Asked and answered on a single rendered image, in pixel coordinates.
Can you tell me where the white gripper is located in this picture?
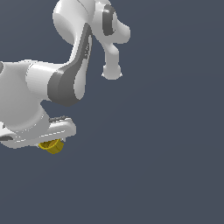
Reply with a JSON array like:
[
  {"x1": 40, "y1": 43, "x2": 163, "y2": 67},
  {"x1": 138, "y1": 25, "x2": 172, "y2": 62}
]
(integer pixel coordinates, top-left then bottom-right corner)
[{"x1": 0, "y1": 115, "x2": 78, "y2": 150}]

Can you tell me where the yellow cup-shaped object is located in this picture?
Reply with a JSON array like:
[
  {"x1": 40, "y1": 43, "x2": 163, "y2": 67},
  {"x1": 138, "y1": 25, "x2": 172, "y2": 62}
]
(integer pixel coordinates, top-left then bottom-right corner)
[{"x1": 38, "y1": 138, "x2": 65, "y2": 155}]

